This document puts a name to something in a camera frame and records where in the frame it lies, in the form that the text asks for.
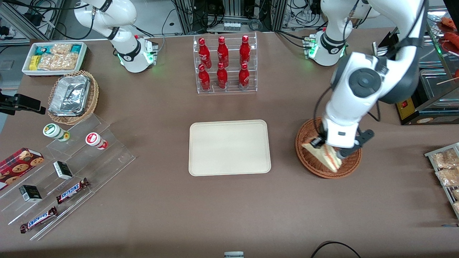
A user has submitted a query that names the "triangular sandwich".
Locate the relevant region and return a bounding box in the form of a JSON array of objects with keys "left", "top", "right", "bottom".
[{"left": 301, "top": 143, "right": 343, "bottom": 173}]

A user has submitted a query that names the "brown round wicker basket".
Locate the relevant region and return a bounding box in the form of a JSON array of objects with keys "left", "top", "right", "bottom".
[{"left": 295, "top": 116, "right": 362, "bottom": 179}]

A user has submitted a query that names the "cream plastic tray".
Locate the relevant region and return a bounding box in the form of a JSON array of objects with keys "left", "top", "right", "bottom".
[{"left": 189, "top": 120, "right": 271, "bottom": 177}]

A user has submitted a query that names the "light oval wicker basket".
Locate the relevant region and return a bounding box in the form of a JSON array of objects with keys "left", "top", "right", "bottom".
[{"left": 47, "top": 70, "right": 99, "bottom": 125}]

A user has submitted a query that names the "black food warmer yellow panel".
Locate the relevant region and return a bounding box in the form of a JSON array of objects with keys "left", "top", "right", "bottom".
[{"left": 394, "top": 5, "right": 459, "bottom": 126}]

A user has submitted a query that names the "red cola bottle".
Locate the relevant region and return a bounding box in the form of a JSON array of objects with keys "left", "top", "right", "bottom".
[
  {"left": 217, "top": 62, "right": 228, "bottom": 89},
  {"left": 217, "top": 36, "right": 229, "bottom": 68},
  {"left": 240, "top": 35, "right": 251, "bottom": 66},
  {"left": 238, "top": 63, "right": 250, "bottom": 90},
  {"left": 198, "top": 38, "right": 211, "bottom": 69},
  {"left": 198, "top": 64, "right": 211, "bottom": 91}
]

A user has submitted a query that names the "black silver box device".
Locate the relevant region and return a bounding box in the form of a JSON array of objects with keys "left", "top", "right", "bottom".
[{"left": 372, "top": 27, "right": 399, "bottom": 62}]

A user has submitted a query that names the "clear acrylic bottle rack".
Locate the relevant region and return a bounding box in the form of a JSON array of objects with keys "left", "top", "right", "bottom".
[{"left": 193, "top": 32, "right": 258, "bottom": 94}]

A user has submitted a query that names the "steel warmer pan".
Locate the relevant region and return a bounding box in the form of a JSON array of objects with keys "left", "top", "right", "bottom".
[
  {"left": 419, "top": 35, "right": 446, "bottom": 68},
  {"left": 418, "top": 68, "right": 459, "bottom": 108}
]

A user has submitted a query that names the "clear acrylic stepped display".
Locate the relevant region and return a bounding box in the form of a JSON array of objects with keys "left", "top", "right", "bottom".
[{"left": 0, "top": 114, "right": 136, "bottom": 241}]

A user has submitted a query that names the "red lid snack cup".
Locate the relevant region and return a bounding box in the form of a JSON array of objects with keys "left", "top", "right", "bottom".
[{"left": 85, "top": 132, "right": 108, "bottom": 150}]

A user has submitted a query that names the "brown Snickers bar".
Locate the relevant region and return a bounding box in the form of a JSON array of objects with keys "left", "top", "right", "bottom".
[
  {"left": 20, "top": 206, "right": 58, "bottom": 234},
  {"left": 56, "top": 178, "right": 90, "bottom": 204}
]

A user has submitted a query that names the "silver foil container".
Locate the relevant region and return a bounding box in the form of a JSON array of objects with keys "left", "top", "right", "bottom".
[{"left": 49, "top": 75, "right": 91, "bottom": 117}]

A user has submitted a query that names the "small black carton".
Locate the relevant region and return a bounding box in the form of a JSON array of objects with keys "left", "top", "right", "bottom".
[
  {"left": 19, "top": 185, "right": 43, "bottom": 203},
  {"left": 53, "top": 161, "right": 73, "bottom": 180}
]

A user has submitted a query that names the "green lid snack cup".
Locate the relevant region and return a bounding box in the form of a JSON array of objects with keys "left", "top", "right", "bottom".
[{"left": 43, "top": 123, "right": 70, "bottom": 142}]

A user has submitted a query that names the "large clear cracker bag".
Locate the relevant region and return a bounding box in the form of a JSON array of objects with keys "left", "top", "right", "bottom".
[{"left": 37, "top": 53, "right": 80, "bottom": 71}]

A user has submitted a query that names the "small clear cracker bag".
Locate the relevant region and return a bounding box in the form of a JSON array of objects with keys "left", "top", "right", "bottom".
[{"left": 50, "top": 43, "right": 73, "bottom": 55}]

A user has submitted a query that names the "black clamp mounted device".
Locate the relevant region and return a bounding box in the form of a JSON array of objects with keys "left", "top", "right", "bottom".
[{"left": 0, "top": 90, "right": 46, "bottom": 116}]

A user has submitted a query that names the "red chocolate cookie box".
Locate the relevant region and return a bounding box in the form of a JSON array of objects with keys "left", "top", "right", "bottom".
[{"left": 0, "top": 148, "right": 45, "bottom": 191}]

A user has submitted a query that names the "white rectangular snack bin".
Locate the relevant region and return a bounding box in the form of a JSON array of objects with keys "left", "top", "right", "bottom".
[{"left": 22, "top": 42, "right": 88, "bottom": 77}]

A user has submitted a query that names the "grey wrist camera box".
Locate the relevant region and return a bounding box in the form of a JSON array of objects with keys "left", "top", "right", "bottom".
[{"left": 336, "top": 129, "right": 375, "bottom": 160}]

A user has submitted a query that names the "grey wire rack tray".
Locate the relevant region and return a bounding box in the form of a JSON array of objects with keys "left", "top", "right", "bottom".
[{"left": 425, "top": 143, "right": 459, "bottom": 219}]

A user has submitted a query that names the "black floor cable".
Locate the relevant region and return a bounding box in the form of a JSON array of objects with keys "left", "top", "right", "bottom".
[{"left": 310, "top": 241, "right": 363, "bottom": 258}]

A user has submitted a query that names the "aluminium profile frame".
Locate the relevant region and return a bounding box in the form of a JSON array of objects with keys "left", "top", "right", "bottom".
[{"left": 172, "top": 0, "right": 287, "bottom": 34}]

